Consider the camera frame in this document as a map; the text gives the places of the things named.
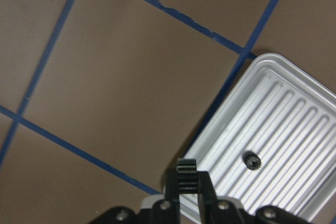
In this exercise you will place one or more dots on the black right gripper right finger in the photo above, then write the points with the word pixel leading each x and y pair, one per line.
pixel 206 197

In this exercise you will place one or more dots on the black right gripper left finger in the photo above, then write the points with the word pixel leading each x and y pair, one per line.
pixel 171 204

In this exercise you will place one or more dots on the black bearing gear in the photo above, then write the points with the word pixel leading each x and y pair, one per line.
pixel 187 176
pixel 252 161

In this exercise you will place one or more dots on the ribbed aluminium tray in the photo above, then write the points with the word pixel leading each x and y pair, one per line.
pixel 287 118

